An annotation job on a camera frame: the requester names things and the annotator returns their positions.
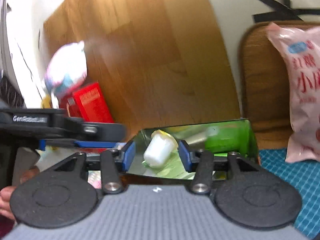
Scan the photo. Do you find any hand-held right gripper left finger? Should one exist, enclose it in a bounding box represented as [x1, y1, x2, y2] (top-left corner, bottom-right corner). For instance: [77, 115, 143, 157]
[54, 140, 137, 194]

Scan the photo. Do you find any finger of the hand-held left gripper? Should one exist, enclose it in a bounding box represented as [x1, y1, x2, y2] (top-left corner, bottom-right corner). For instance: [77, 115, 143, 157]
[45, 117, 127, 150]

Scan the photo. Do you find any black tape strip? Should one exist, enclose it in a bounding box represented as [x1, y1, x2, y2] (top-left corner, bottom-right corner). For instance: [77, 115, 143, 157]
[250, 0, 303, 21]
[253, 8, 320, 23]

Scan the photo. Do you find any pink and blue plush toy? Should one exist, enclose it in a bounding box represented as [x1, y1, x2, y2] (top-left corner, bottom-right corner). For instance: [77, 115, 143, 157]
[43, 41, 88, 98]

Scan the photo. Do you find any pink snack bag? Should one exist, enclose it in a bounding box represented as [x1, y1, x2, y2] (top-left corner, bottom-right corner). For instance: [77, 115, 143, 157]
[266, 22, 320, 163]

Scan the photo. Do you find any person's left hand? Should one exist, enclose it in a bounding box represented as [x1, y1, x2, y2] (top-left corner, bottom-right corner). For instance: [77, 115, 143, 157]
[0, 167, 41, 221]

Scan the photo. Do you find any white plastic cup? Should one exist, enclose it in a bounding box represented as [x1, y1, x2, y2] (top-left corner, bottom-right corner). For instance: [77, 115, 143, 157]
[143, 129, 179, 168]

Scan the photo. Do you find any wooden board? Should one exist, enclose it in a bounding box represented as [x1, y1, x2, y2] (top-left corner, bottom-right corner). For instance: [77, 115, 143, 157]
[43, 0, 241, 136]

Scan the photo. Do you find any red gift bag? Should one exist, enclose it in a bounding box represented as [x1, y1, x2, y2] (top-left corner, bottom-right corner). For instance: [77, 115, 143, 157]
[66, 82, 115, 124]

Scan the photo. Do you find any yellow duck plush toy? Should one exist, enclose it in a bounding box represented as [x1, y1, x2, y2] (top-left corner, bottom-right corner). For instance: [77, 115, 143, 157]
[41, 94, 53, 109]

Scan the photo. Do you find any black cardboard box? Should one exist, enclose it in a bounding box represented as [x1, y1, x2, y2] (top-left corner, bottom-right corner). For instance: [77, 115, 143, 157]
[124, 118, 259, 181]

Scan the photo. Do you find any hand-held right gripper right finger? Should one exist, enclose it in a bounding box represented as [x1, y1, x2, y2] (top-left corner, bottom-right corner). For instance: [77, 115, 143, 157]
[178, 140, 262, 195]

